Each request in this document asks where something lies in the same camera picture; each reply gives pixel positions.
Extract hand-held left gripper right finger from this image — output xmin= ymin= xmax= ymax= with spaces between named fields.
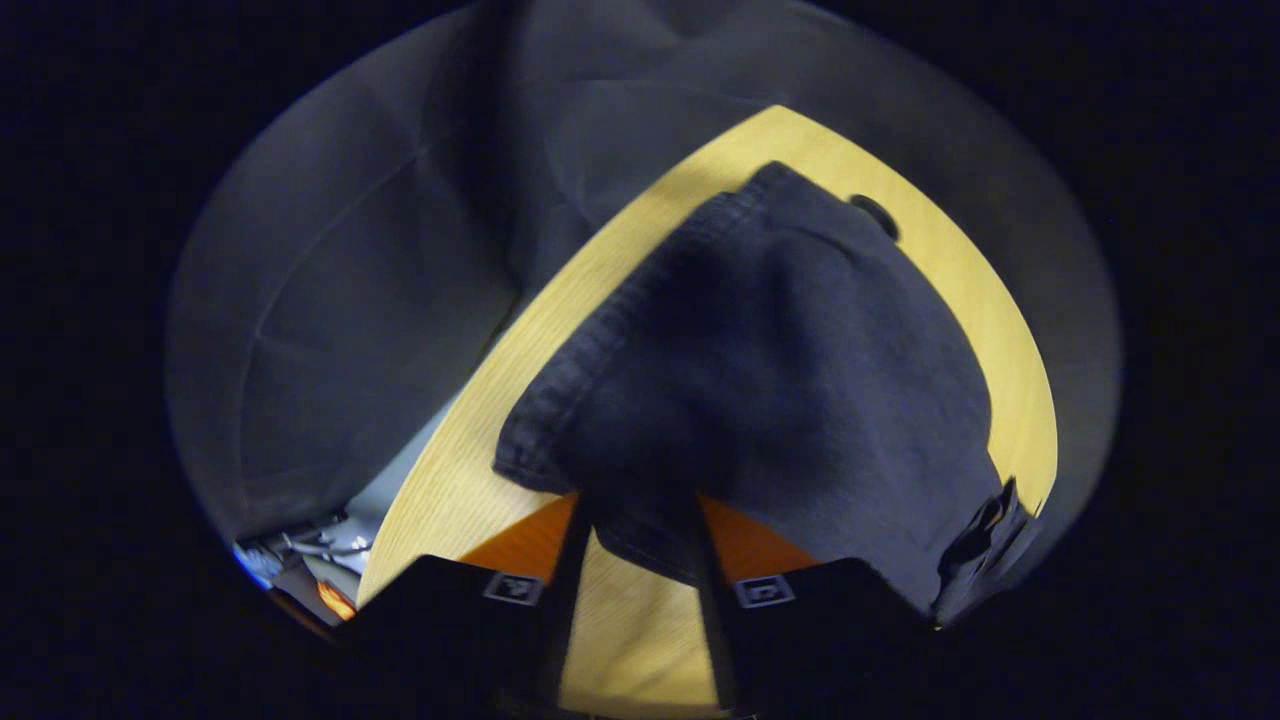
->
xmin=690 ymin=490 xmax=936 ymax=713

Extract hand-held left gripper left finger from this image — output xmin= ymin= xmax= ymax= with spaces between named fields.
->
xmin=350 ymin=490 xmax=593 ymax=716

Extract blue cloth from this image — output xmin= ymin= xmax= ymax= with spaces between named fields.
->
xmin=235 ymin=543 xmax=288 ymax=593

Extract dark grey jeans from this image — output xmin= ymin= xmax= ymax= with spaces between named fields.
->
xmin=493 ymin=160 xmax=1006 ymax=621

